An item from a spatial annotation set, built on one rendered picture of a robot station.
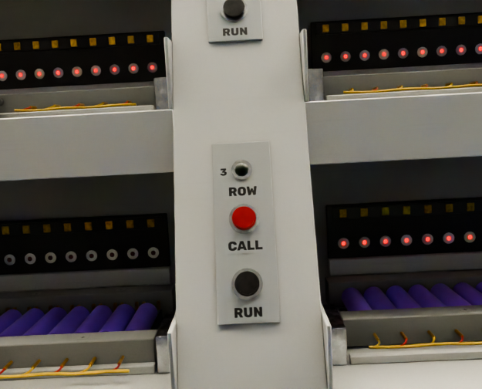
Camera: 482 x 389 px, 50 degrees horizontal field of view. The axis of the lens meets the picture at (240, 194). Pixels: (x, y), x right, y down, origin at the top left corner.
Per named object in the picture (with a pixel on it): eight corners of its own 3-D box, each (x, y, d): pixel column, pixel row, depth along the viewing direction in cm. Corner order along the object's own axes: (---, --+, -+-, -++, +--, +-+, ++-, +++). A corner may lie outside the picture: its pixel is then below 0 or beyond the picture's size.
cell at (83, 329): (113, 323, 47) (92, 354, 40) (93, 324, 47) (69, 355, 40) (111, 304, 47) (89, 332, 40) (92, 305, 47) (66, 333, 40)
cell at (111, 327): (136, 322, 47) (118, 353, 40) (116, 323, 47) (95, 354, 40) (134, 302, 47) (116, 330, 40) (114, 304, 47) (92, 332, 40)
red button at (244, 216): (256, 228, 34) (255, 205, 34) (232, 230, 34) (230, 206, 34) (256, 231, 35) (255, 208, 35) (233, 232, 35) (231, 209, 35)
